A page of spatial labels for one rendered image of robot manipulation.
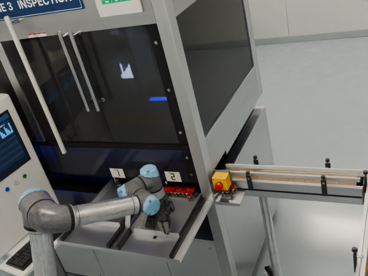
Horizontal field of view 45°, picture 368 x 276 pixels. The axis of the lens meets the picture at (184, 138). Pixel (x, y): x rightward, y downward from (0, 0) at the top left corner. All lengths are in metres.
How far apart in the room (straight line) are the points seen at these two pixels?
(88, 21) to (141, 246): 1.04
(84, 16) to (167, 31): 0.40
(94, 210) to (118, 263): 1.37
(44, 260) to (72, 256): 1.42
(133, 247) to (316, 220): 1.64
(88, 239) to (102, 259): 0.78
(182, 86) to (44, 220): 0.80
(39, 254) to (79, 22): 0.99
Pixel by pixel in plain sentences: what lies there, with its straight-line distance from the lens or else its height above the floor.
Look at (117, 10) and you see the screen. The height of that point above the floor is 1.88.
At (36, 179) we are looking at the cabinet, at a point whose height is 1.04.
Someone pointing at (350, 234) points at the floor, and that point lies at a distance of 3.26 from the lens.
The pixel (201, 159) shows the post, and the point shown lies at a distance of 2.09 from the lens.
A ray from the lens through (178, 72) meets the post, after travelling 1.90.
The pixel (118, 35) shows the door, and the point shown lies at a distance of 1.98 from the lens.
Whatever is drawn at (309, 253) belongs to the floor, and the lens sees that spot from 3.14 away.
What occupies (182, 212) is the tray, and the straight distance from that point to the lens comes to 2.22.
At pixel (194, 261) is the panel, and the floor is 0.42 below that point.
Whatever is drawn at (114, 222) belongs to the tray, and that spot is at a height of 0.92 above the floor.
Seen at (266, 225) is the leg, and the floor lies 0.61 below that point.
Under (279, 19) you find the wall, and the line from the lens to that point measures 6.65.
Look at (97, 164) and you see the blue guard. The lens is 2.46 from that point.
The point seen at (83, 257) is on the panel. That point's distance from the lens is 3.17.
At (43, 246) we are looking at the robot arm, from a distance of 1.79.
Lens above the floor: 2.24
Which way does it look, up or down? 29 degrees down
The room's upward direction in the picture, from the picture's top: 15 degrees counter-clockwise
